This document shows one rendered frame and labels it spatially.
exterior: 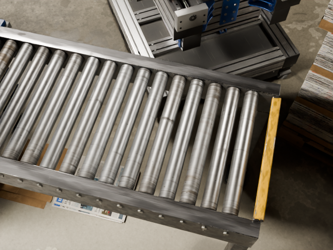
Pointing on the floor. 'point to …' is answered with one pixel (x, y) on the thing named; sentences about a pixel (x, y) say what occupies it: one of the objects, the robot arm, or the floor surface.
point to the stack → (326, 123)
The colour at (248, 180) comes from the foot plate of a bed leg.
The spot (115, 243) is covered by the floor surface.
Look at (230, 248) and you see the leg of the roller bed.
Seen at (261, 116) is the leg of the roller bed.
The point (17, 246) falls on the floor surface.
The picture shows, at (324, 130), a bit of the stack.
